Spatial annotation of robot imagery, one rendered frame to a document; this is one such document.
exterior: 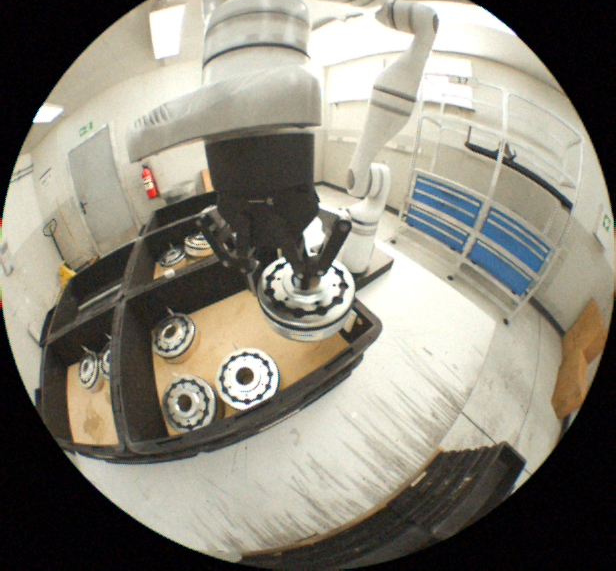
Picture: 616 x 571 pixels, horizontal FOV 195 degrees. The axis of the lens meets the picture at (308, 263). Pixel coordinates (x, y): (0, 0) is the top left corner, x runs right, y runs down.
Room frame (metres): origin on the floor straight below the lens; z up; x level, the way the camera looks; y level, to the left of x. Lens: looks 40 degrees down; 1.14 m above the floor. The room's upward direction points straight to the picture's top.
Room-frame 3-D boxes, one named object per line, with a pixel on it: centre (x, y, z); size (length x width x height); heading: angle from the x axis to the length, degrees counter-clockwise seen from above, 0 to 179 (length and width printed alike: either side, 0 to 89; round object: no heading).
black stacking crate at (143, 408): (0.13, 0.14, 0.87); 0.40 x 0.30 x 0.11; 124
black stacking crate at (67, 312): (0.15, 0.64, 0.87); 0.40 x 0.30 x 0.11; 124
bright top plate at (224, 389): (0.07, 0.09, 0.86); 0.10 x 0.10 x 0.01
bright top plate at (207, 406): (0.00, 0.19, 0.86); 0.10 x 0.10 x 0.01
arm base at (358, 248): (0.46, -0.16, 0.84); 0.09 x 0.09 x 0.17; 24
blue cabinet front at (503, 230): (0.79, -1.78, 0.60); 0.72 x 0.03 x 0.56; 34
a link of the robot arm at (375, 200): (0.47, -0.16, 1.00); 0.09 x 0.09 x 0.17; 10
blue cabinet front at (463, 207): (1.45, -1.33, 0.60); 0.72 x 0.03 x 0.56; 34
